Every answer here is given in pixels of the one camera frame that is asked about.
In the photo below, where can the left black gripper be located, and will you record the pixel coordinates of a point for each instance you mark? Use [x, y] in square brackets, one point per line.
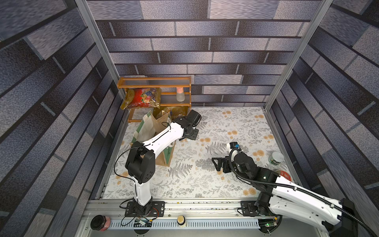
[195, 136]

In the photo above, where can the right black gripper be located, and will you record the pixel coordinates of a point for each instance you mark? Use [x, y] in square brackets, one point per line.
[226, 164]

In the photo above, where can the burlap green Christmas tote bag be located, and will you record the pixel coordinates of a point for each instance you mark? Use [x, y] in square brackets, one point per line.
[148, 128]

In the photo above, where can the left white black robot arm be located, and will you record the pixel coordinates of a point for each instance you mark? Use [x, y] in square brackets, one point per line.
[141, 161]

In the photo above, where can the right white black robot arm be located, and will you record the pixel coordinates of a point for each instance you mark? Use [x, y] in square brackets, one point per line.
[280, 197]

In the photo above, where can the small pink capped bottle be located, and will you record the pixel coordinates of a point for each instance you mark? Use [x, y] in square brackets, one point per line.
[180, 94]

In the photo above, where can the wooden two-tier shelf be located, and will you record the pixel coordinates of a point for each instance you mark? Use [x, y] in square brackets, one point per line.
[168, 90]

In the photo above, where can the white green round container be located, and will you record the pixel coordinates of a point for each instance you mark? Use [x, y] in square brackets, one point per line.
[276, 158]

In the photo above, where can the red round tin lid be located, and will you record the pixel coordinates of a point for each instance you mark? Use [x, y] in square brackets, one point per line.
[285, 175]

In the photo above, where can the red gold snack bag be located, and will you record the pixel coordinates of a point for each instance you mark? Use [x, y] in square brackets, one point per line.
[142, 98]

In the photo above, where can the small gold lid jar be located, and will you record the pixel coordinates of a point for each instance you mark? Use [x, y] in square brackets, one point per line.
[181, 220]

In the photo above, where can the black red tape roll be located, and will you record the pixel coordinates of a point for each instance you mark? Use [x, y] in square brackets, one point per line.
[100, 223]

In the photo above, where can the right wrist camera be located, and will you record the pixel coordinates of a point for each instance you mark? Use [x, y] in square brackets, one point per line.
[233, 145]

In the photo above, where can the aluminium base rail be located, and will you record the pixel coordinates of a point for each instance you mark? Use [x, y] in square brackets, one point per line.
[204, 218]

